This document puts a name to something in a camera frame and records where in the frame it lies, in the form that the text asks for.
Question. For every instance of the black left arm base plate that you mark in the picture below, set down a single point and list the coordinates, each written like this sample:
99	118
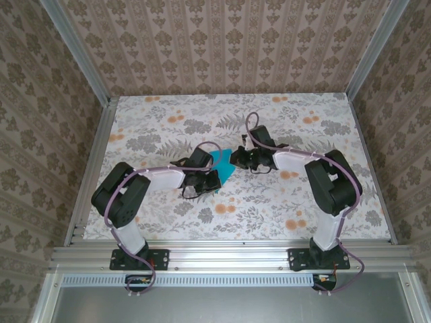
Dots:
161	259

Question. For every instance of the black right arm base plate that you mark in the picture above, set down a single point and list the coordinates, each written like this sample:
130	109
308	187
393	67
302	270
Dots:
293	259

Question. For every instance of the floral patterned table cover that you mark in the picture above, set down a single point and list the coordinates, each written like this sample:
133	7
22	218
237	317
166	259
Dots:
252	215

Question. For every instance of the teal cloth square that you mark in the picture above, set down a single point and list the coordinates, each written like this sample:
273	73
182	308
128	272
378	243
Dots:
226	170

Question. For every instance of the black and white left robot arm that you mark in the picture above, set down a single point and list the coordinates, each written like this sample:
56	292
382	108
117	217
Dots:
129	235

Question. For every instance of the aluminium frame post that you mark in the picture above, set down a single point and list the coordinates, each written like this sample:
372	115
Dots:
374	50
78	50

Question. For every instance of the aluminium cross rail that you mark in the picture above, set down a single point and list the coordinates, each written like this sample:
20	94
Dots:
229	257

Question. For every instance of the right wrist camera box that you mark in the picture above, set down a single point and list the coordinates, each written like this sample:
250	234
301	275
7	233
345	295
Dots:
248	143

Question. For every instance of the grey metal panel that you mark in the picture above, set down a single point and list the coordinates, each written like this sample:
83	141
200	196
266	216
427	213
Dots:
229	306

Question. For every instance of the aluminium side rail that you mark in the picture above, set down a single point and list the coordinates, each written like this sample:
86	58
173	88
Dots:
97	151
362	134

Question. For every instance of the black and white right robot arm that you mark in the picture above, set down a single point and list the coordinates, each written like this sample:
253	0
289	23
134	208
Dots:
326	232

